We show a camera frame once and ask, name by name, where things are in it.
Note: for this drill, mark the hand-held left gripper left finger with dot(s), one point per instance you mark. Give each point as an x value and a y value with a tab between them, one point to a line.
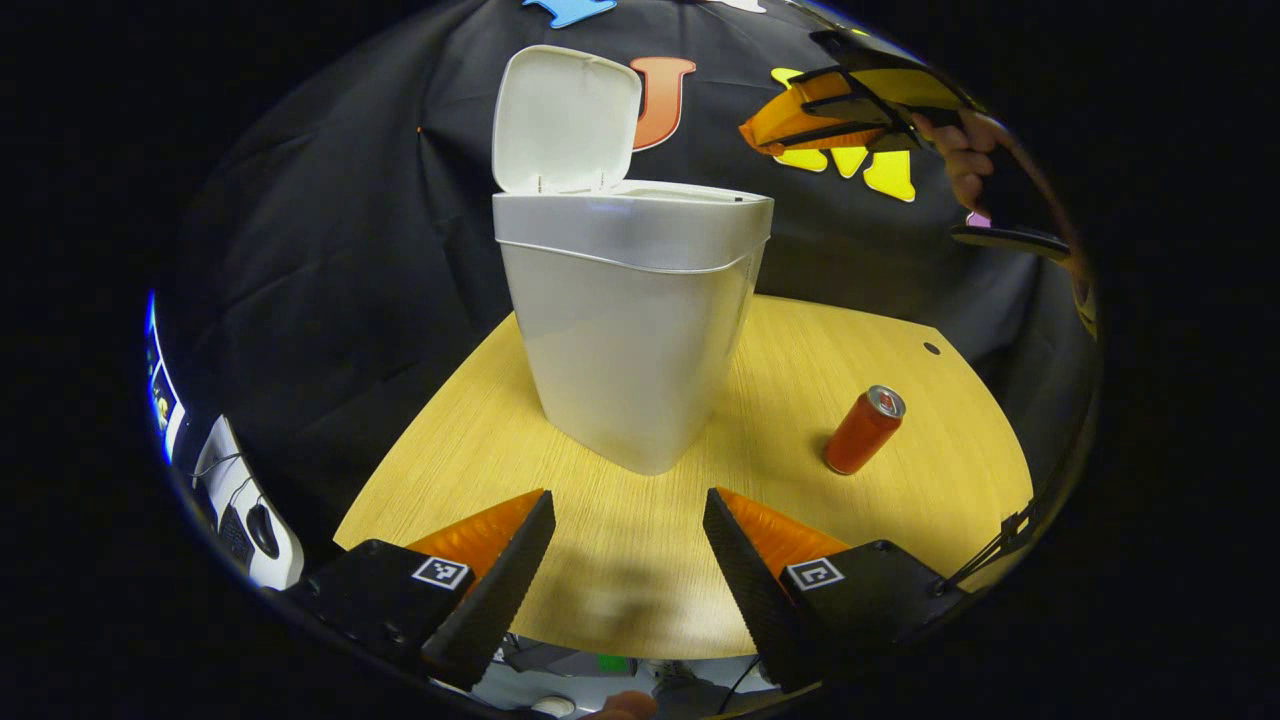
500	590

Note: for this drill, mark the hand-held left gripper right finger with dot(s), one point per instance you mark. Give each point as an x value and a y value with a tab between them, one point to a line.
750	590

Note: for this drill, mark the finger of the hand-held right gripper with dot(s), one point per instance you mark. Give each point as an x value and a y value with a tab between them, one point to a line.
900	88
800	115

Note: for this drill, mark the red pop can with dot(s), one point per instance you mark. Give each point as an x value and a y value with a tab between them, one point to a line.
862	432

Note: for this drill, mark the white desktop garbage bin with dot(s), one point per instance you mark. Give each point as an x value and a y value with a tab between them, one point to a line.
630	340

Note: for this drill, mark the wooden desktop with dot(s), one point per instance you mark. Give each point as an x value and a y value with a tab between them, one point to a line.
850	540

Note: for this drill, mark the white side table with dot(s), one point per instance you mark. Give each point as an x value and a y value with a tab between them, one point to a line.
285	565

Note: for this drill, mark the black computer mouse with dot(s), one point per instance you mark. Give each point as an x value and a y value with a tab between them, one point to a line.
263	530

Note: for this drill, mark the black keyboard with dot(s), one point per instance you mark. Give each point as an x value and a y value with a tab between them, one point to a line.
235	535

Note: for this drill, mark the black backdrop cloth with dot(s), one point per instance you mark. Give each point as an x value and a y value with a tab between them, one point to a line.
350	250

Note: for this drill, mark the computer monitor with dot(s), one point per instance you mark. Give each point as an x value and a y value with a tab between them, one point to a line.
160	400

